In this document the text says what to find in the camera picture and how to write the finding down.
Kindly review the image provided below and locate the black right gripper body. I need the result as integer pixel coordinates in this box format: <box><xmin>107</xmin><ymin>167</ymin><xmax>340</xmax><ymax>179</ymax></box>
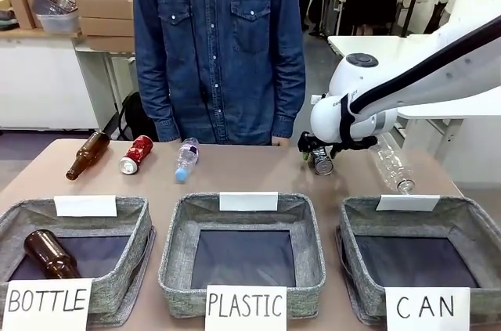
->
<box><xmin>297</xmin><ymin>131</ymin><xmax>328</xmax><ymax>154</ymax></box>

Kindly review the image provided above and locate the black crushed drink can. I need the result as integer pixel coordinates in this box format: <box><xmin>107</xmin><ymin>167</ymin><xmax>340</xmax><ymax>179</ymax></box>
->
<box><xmin>314</xmin><ymin>146</ymin><xmax>335</xmax><ymax>176</ymax></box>

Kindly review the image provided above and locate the large clear plastic bottle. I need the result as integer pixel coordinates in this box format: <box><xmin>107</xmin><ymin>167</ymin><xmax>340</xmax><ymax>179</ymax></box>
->
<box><xmin>369</xmin><ymin>137</ymin><xmax>416</xmax><ymax>195</ymax></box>

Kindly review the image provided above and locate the small blue-capped plastic bottle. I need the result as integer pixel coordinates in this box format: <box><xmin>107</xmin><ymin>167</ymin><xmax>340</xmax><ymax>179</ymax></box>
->
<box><xmin>174</xmin><ymin>137</ymin><xmax>200</xmax><ymax>184</ymax></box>

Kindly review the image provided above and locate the red crushed drink can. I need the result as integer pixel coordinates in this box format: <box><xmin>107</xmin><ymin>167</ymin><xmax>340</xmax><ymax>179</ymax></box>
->
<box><xmin>118</xmin><ymin>135</ymin><xmax>154</xmax><ymax>175</ymax></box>

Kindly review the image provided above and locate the brown glass bottle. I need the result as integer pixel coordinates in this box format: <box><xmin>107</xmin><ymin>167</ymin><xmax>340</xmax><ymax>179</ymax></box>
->
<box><xmin>23</xmin><ymin>229</ymin><xmax>82</xmax><ymax>280</ymax></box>
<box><xmin>65</xmin><ymin>131</ymin><xmax>111</xmax><ymax>182</ymax></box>

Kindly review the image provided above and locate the person left forearm denim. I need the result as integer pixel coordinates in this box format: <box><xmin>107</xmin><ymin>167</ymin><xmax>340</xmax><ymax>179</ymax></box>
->
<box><xmin>269</xmin><ymin>49</ymin><xmax>307</xmax><ymax>140</ymax></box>

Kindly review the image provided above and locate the person right forearm denim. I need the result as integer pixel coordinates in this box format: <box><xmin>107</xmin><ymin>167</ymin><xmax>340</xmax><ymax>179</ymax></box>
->
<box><xmin>135</xmin><ymin>49</ymin><xmax>182</xmax><ymax>143</ymax></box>

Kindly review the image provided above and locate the grey fabric basket plastic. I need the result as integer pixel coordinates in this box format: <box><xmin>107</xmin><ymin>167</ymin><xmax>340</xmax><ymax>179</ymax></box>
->
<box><xmin>157</xmin><ymin>192</ymin><xmax>328</xmax><ymax>320</ymax></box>

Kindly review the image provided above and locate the grey fabric basket can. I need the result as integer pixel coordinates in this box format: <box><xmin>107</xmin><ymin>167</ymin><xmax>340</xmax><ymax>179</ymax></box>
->
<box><xmin>335</xmin><ymin>194</ymin><xmax>501</xmax><ymax>326</ymax></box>

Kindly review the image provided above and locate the white paper sign CAN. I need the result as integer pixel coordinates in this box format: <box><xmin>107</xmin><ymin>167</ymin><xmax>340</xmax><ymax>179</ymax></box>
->
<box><xmin>384</xmin><ymin>286</ymin><xmax>471</xmax><ymax>331</ymax></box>

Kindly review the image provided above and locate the grey fabric basket bottle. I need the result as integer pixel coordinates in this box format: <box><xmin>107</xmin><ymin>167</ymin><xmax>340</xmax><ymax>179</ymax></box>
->
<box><xmin>0</xmin><ymin>197</ymin><xmax>157</xmax><ymax>328</ymax></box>

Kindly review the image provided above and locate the blank white card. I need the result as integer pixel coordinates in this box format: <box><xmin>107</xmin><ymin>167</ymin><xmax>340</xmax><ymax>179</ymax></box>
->
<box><xmin>375</xmin><ymin>193</ymin><xmax>442</xmax><ymax>213</ymax></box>
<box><xmin>218</xmin><ymin>191</ymin><xmax>279</xmax><ymax>213</ymax></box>
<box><xmin>53</xmin><ymin>194</ymin><xmax>118</xmax><ymax>218</ymax></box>

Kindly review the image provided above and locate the white desk with legs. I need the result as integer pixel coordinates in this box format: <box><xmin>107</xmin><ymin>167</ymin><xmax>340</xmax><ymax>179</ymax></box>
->
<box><xmin>326</xmin><ymin>33</ymin><xmax>501</xmax><ymax>160</ymax></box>

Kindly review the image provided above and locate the person torso denim shirt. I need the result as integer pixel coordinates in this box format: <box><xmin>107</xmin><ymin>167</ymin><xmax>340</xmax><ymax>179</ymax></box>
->
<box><xmin>128</xmin><ymin>0</ymin><xmax>307</xmax><ymax>147</ymax></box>

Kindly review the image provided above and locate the white paper sign PLASTIC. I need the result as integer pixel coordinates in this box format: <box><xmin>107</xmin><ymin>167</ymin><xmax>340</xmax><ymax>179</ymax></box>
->
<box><xmin>204</xmin><ymin>284</ymin><xmax>288</xmax><ymax>331</ymax></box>

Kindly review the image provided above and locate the black backpack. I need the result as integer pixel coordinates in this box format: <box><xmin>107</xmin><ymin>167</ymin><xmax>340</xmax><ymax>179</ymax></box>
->
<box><xmin>117</xmin><ymin>92</ymin><xmax>158</xmax><ymax>142</ymax></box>

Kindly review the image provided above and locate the flat cardboard box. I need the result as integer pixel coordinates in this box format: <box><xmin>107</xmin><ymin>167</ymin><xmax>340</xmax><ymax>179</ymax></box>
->
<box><xmin>84</xmin><ymin>35</ymin><xmax>136</xmax><ymax>52</ymax></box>
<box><xmin>79</xmin><ymin>16</ymin><xmax>136</xmax><ymax>38</ymax></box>

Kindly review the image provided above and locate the clear plastic crate stack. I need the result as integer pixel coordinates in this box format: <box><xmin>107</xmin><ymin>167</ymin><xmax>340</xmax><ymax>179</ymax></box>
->
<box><xmin>33</xmin><ymin>0</ymin><xmax>81</xmax><ymax>34</ymax></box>

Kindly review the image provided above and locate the white paper sign BOTTLE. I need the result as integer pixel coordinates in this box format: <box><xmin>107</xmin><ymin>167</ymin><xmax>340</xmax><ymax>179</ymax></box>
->
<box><xmin>0</xmin><ymin>278</ymin><xmax>94</xmax><ymax>331</ymax></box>

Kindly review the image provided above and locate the small cardboard box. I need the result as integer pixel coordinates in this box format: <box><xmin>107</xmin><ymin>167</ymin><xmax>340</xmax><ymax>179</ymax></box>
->
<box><xmin>9</xmin><ymin>0</ymin><xmax>45</xmax><ymax>31</ymax></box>

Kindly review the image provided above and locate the black right arm cable sleeve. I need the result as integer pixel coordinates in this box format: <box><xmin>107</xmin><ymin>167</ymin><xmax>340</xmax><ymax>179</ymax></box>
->
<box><xmin>338</xmin><ymin>16</ymin><xmax>501</xmax><ymax>152</ymax></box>

